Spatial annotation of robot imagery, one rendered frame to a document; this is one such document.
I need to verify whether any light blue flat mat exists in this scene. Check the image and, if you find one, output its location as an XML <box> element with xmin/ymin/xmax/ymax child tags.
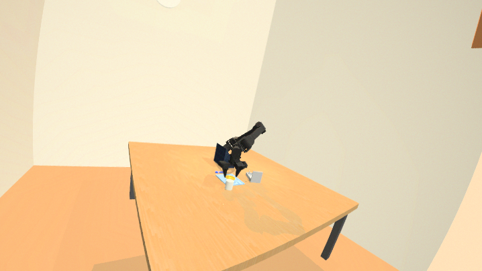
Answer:
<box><xmin>216</xmin><ymin>174</ymin><xmax>244</xmax><ymax>186</ymax></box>

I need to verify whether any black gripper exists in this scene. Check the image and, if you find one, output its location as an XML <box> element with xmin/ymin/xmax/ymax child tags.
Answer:
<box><xmin>218</xmin><ymin>154</ymin><xmax>248</xmax><ymax>178</ymax></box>

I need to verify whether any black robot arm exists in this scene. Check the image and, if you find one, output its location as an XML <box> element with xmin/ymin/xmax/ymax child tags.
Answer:
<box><xmin>223</xmin><ymin>121</ymin><xmax>266</xmax><ymax>170</ymax></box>

